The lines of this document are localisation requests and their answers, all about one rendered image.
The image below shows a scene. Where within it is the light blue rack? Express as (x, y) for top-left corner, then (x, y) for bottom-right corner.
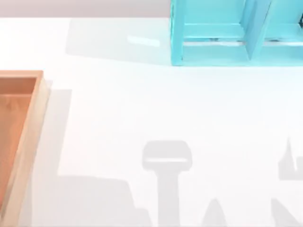
(170, 0), (303, 67)

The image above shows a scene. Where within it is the shallow salmon-coloured box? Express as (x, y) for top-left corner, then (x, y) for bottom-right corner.
(0, 70), (51, 223)

